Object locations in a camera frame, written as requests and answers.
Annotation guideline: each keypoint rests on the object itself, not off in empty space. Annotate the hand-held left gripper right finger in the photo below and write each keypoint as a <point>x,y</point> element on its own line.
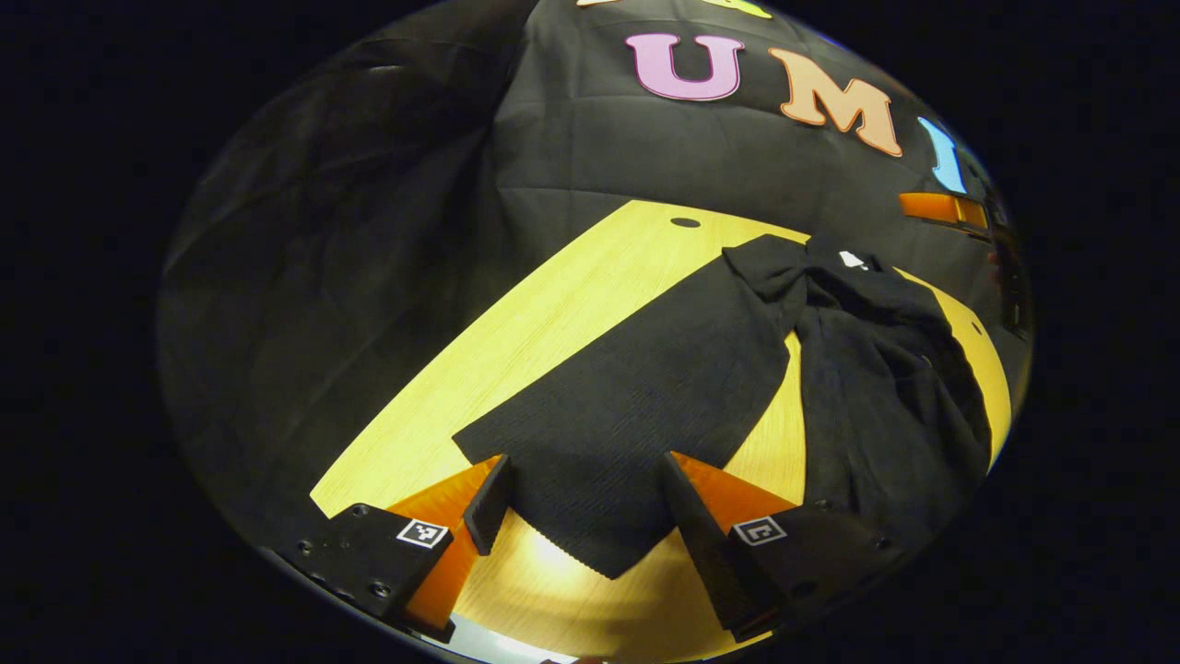
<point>705,544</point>

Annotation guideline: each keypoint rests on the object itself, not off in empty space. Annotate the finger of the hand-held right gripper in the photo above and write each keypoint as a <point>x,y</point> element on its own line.
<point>940,208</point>

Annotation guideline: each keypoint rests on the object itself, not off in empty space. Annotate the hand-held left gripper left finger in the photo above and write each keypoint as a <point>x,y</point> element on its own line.
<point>489,507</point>

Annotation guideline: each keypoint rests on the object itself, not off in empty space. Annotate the black long-sleeved garment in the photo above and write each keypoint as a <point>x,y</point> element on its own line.
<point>645,397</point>

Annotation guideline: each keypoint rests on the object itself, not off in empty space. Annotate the black backdrop cloth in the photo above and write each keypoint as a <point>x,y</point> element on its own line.
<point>645,157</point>

